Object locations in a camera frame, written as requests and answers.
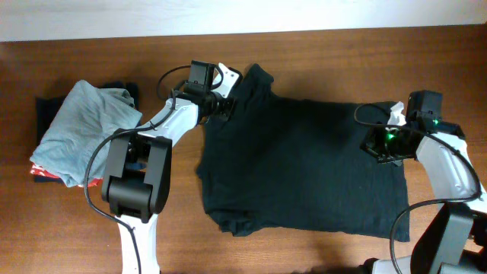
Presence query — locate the dark teal shirt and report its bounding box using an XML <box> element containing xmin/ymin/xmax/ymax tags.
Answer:
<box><xmin>196</xmin><ymin>65</ymin><xmax>408</xmax><ymax>238</ymax></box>

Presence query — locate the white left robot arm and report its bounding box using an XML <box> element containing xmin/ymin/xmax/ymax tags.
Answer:
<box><xmin>101</xmin><ymin>61</ymin><xmax>242</xmax><ymax>273</ymax></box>

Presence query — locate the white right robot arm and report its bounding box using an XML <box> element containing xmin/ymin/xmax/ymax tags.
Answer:
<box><xmin>361</xmin><ymin>90</ymin><xmax>486</xmax><ymax>274</ymax></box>

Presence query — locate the light blue folded shirt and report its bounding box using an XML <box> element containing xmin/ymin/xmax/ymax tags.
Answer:
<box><xmin>30</xmin><ymin>80</ymin><xmax>142</xmax><ymax>187</ymax></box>

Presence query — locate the navy folded garment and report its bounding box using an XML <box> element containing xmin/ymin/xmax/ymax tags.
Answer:
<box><xmin>32</xmin><ymin>80</ymin><xmax>141</xmax><ymax>184</ymax></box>

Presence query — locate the red folded garment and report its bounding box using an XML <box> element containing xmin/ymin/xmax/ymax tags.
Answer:
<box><xmin>30</xmin><ymin>164</ymin><xmax>103</xmax><ymax>187</ymax></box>

